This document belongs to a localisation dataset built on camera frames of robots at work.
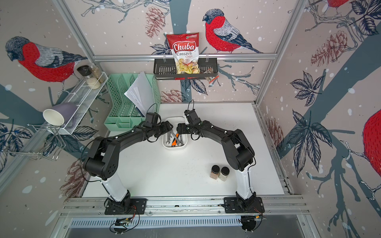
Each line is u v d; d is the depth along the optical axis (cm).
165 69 95
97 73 86
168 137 100
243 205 64
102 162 48
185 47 81
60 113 61
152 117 76
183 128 85
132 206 73
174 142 97
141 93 95
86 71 78
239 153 52
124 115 110
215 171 76
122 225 71
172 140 98
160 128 85
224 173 76
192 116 76
